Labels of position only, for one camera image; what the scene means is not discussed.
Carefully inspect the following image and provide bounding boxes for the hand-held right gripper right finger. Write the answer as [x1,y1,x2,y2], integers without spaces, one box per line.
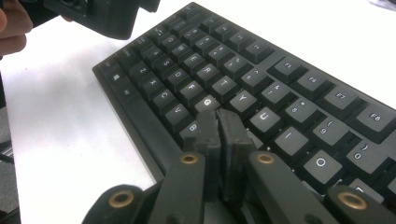
[216,108,257,205]

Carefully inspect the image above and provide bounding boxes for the black computer keyboard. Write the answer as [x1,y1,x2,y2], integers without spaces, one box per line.
[92,1,396,224]

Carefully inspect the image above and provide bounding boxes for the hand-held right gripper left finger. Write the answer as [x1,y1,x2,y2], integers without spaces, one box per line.
[182,109,222,201]

